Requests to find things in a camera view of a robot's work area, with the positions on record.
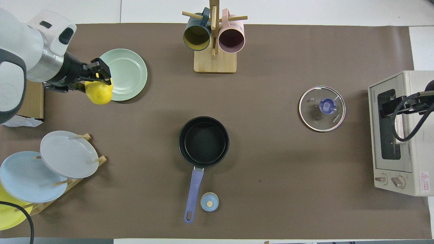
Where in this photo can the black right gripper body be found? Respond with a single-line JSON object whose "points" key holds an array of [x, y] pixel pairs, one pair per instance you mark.
{"points": [[418, 106]]}

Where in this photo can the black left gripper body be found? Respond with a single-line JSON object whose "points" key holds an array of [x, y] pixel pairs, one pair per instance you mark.
{"points": [[73, 73]]}

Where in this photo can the yellow lemon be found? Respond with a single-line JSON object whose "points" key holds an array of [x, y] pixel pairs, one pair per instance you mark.
{"points": [[98, 93]]}

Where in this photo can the glass lid with blue knob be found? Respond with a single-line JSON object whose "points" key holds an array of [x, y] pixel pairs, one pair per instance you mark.
{"points": [[313, 112]]}

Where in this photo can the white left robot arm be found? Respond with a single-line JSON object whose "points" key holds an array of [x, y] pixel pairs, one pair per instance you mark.
{"points": [[17, 51]]}

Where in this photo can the mint green plate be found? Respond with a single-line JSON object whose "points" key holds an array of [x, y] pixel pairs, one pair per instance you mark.
{"points": [[129, 74]]}

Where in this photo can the grey plate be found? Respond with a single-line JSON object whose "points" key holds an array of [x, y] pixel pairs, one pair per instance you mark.
{"points": [[67, 154]]}

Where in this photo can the wooden plate rack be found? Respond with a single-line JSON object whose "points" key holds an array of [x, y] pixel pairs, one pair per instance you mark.
{"points": [[100, 159]]}

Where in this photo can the light blue plate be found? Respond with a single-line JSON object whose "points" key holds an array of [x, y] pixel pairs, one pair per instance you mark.
{"points": [[27, 179]]}

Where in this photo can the yellow plate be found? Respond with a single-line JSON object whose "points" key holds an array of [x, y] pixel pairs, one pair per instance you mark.
{"points": [[8, 217]]}

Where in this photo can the beige toaster oven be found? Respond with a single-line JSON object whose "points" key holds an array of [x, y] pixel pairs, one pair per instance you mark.
{"points": [[413, 145]]}

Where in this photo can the white crumpled cloth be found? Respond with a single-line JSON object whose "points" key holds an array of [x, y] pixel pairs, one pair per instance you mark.
{"points": [[20, 121]]}

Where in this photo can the dark teal mug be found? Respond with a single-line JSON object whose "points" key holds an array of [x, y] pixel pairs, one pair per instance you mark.
{"points": [[196, 37]]}

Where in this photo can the wooden mug tree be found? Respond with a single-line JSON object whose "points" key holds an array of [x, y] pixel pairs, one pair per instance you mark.
{"points": [[215, 62]]}

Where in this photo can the dark blue saucepan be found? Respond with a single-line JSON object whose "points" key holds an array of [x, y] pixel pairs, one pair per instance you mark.
{"points": [[203, 142]]}

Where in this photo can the brown table mat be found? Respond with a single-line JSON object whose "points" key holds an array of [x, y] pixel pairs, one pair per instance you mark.
{"points": [[288, 186]]}

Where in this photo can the pink mug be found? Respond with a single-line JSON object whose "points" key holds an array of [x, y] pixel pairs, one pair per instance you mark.
{"points": [[231, 39]]}

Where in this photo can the small blue bell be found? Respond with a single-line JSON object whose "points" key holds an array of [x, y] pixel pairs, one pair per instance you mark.
{"points": [[209, 201]]}

